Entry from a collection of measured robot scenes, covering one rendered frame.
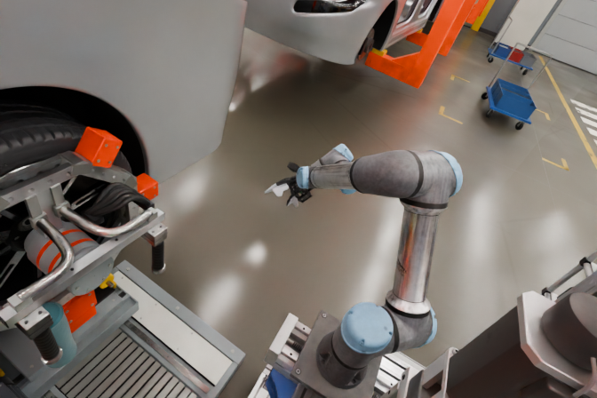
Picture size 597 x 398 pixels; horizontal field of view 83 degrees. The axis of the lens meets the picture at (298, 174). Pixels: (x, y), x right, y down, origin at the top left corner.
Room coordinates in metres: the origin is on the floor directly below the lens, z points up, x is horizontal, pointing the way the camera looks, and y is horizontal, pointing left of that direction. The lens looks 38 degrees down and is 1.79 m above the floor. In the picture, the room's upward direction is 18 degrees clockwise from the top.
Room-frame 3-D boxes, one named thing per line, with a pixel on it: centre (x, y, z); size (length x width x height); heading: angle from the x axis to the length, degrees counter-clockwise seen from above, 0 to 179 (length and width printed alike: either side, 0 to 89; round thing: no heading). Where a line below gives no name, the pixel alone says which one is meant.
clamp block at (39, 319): (0.30, 0.48, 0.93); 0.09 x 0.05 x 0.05; 71
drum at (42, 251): (0.50, 0.55, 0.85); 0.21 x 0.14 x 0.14; 71
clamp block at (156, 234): (0.62, 0.37, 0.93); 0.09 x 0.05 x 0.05; 71
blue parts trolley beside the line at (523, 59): (8.87, -3.91, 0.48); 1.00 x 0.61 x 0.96; 80
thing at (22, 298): (0.39, 0.54, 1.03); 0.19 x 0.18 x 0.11; 71
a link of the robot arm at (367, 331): (0.48, -0.29, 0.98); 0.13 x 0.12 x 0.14; 119
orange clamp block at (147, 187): (0.82, 0.53, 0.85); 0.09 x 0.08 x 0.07; 161
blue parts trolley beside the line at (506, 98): (5.45, -2.77, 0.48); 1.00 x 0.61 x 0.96; 169
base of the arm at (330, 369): (0.48, -0.29, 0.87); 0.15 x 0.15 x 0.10
